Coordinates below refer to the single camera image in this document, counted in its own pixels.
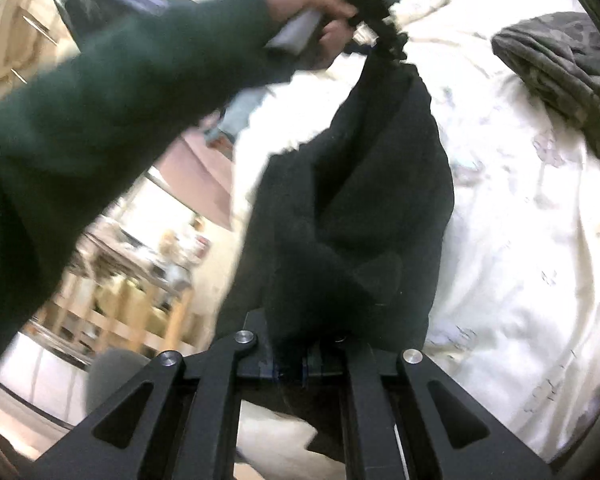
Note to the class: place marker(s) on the light wooden cabinet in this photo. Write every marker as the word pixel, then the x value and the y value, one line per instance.
pixel 25 50

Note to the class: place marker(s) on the camouflage cloth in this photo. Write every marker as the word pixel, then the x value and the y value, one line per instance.
pixel 565 65

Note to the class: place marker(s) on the white printed blanket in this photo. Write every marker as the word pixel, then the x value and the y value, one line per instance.
pixel 520 260

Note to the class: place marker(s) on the person's left hand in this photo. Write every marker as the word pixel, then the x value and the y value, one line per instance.
pixel 325 7

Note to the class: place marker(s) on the wooden rack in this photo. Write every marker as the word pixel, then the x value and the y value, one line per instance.
pixel 105 320

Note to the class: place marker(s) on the person's left forearm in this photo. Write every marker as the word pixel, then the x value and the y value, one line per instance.
pixel 105 100

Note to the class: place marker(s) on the black pants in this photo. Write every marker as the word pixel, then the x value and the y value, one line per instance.
pixel 370 185

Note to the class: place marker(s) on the pink hanging cloth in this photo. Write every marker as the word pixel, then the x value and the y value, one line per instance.
pixel 200 180

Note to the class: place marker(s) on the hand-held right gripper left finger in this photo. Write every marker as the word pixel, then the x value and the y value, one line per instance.
pixel 260 340

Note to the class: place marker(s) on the blue cloth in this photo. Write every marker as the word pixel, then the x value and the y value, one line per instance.
pixel 237 115

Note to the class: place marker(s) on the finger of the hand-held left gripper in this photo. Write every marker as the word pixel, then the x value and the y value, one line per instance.
pixel 392 42

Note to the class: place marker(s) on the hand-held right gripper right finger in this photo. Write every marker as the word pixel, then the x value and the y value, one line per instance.
pixel 325 365

